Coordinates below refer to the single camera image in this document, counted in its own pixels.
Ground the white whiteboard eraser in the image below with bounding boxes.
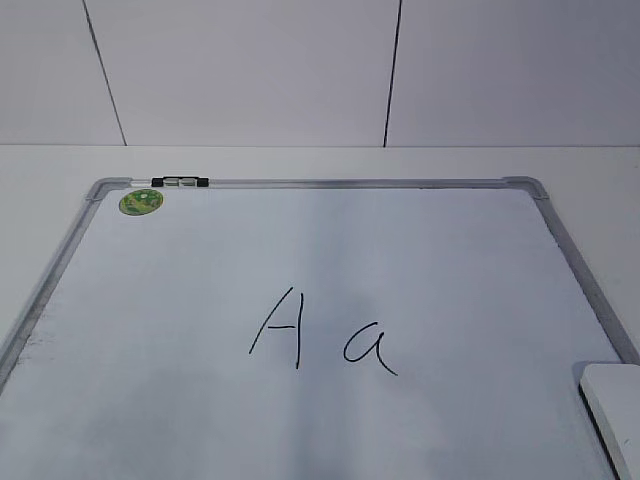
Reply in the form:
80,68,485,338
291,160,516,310
579,364,639,480

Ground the round green magnet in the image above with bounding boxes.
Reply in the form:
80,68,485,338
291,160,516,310
119,189,164,216

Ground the white board with aluminium frame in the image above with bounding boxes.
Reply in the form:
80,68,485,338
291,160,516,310
1,177,639,479

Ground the black and silver frame clip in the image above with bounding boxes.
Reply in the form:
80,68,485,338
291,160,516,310
151,176,210,188

